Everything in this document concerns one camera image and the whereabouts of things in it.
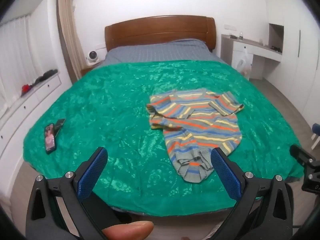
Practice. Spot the white plastic bag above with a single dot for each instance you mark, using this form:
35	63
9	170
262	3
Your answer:
243	65

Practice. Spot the green velvet blanket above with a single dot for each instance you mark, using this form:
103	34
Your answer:
100	100

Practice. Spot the blue chair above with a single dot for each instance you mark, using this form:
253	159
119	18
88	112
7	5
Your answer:
316	135

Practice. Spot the white desk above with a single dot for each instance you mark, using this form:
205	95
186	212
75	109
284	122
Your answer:
252	48

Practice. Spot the smartphone with pink screen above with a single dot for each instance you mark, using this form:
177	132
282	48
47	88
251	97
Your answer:
50	138

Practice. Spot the wooden nightstand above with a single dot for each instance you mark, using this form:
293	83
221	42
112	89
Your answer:
88	68

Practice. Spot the small dark jar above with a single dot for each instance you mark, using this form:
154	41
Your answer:
241	36

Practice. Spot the black cloth items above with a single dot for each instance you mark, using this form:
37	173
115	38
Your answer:
46	76

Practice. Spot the white wardrobe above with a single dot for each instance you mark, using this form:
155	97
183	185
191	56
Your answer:
297	30

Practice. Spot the white wall switch panel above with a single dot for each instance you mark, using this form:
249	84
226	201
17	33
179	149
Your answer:
230	27

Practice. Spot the beige curtain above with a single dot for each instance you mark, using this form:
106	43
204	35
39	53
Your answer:
67	35

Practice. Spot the striped knit sweater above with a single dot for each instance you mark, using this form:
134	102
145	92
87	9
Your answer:
200	127

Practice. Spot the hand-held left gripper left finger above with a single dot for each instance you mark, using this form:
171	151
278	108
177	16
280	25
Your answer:
92	175

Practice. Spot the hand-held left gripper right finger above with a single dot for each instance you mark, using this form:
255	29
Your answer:
226	175

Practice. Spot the white drawer cabinet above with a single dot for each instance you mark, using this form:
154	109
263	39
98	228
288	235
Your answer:
30	102

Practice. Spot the white round fan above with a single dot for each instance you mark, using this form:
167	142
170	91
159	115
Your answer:
92	56

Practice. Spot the white sheer curtain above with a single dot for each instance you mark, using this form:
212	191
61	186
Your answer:
17	55

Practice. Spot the person's left hand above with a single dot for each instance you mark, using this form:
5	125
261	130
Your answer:
130	230

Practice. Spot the wooden bed headboard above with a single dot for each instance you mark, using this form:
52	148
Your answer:
160	30

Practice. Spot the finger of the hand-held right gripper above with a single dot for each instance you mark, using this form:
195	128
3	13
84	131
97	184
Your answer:
301	155

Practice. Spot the grey bed sheet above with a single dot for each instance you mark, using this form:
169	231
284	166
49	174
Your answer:
160	51

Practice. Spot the red cloth item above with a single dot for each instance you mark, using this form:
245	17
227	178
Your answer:
26	89

